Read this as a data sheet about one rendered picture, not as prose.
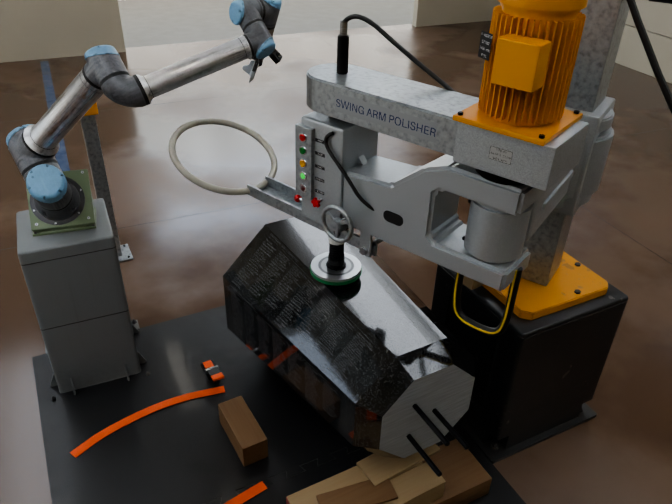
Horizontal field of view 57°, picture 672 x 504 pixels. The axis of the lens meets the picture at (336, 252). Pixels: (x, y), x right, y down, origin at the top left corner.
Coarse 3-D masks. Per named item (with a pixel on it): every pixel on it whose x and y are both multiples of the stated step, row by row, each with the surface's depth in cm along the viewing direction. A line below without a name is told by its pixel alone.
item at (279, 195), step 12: (276, 180) 271; (252, 192) 266; (264, 192) 261; (276, 192) 271; (288, 192) 268; (276, 204) 259; (288, 204) 254; (300, 204) 263; (300, 216) 253; (360, 252) 234; (372, 252) 235
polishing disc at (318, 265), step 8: (320, 256) 266; (352, 256) 266; (312, 264) 260; (320, 264) 260; (352, 264) 261; (360, 264) 261; (312, 272) 257; (320, 272) 256; (328, 272) 256; (336, 272) 256; (344, 272) 256; (352, 272) 256; (328, 280) 252; (336, 280) 252; (344, 280) 252
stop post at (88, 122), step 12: (96, 108) 356; (84, 120) 359; (84, 132) 362; (96, 132) 365; (96, 144) 369; (96, 156) 372; (96, 168) 376; (96, 180) 380; (96, 192) 384; (108, 192) 387; (108, 204) 391; (120, 252) 412
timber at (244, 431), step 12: (240, 396) 294; (228, 408) 288; (240, 408) 288; (228, 420) 282; (240, 420) 282; (252, 420) 282; (228, 432) 285; (240, 432) 277; (252, 432) 277; (240, 444) 271; (252, 444) 271; (264, 444) 275; (240, 456) 276; (252, 456) 274; (264, 456) 279
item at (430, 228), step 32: (384, 160) 229; (448, 160) 199; (352, 192) 223; (384, 192) 213; (416, 192) 204; (448, 192) 208; (480, 192) 188; (512, 192) 181; (544, 192) 195; (384, 224) 219; (416, 224) 210; (448, 224) 216; (448, 256) 207
